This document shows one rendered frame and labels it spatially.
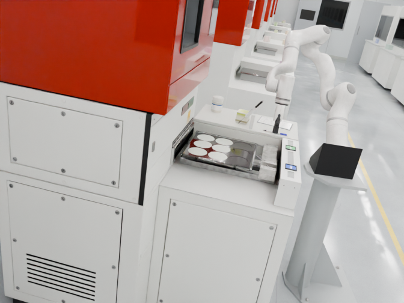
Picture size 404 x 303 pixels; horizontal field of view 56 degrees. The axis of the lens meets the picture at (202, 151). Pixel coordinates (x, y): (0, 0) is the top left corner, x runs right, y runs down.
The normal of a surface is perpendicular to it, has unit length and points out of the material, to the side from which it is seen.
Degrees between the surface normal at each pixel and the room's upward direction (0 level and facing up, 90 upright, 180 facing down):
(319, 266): 90
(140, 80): 90
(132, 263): 90
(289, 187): 90
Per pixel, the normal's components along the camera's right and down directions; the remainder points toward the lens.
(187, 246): -0.21, 0.36
